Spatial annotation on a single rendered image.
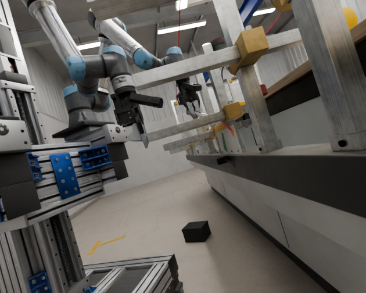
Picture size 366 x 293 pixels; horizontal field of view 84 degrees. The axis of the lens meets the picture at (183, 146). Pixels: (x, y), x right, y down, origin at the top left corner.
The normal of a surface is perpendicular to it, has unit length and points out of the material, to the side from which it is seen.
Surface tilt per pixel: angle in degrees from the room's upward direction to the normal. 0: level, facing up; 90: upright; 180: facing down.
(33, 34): 90
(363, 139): 90
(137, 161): 90
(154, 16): 90
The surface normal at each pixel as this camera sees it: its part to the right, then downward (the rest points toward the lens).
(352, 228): -0.95, 0.29
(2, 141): 0.90, -0.29
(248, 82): 0.04, -0.04
